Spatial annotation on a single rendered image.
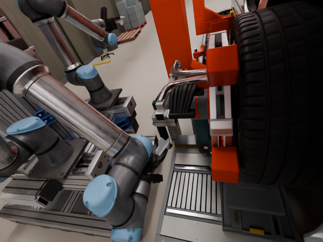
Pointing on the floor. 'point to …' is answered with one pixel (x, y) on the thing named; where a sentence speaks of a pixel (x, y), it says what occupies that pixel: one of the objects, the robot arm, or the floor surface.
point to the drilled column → (173, 131)
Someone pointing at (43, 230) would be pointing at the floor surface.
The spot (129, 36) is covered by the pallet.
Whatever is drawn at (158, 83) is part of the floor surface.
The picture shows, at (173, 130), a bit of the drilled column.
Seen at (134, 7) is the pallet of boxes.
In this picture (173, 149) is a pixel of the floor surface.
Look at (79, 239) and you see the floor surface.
